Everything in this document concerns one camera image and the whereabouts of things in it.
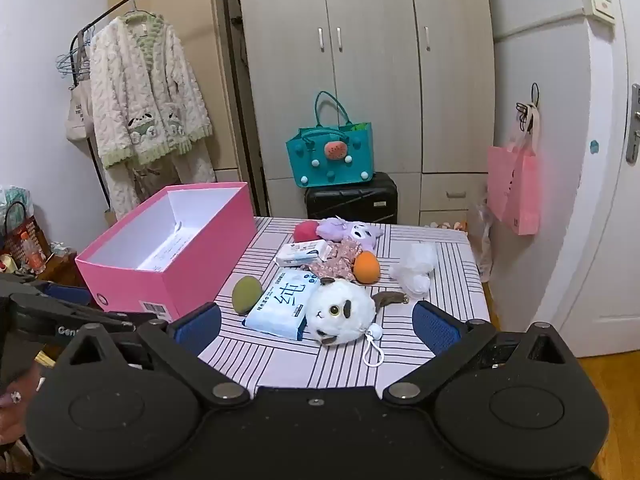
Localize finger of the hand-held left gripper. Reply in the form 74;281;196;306
0;272;95;311
7;294;168;348

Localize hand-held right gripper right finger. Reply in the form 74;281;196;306
382;301;581;406

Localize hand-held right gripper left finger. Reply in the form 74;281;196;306
57;302;251;408

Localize green egg-shaped sponge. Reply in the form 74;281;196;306
232;276;263;316

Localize pink cardboard box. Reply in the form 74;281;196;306
75;182;257;322

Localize orange egg-shaped sponge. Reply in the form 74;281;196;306
353;251;381;285

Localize white plush dog toy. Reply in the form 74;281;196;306
304;277;408;368

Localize pink floral cloth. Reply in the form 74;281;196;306
307;240;363;281

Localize small wet wipe pack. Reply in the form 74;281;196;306
276;240;328;267

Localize purple plush toy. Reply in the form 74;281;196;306
316;217;385;251

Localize pink heart plush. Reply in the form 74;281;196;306
293;220;321;242

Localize person's left hand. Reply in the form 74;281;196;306
0;362;47;461

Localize striped pink sheet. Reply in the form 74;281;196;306
197;216;493;391

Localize woven basket bag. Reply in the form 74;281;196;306
2;202;51;273

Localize crumpled white plastic bag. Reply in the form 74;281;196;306
390;242;438;297

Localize large tissue pack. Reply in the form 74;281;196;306
242;267;321;342

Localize clear plastic bag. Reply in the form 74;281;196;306
472;195;496;281

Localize patterned paper bag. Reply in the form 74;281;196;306
0;185;33;241

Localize cream fleece pajama pants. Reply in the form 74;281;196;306
102;142;217;221

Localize black suitcase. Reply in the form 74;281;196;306
305;172;399;226

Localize pink paper shopping bag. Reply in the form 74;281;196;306
487;145;541;236

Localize white canvas tote bag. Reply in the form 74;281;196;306
66;80;93;142

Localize teal felt handbag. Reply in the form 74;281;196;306
286;91;375;189

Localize cream fleece pajama jacket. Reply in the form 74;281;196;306
89;11;213;170

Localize white door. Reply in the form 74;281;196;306
550;0;640;358

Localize black clothes rack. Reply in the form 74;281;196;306
70;0;271;216

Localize grey wardrobe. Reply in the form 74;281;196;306
235;0;496;226

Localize bunch of wire hangers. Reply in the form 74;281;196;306
56;25;93;81

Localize silver door handle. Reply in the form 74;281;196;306
626;84;640;163

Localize wall light switch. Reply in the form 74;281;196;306
582;0;617;23

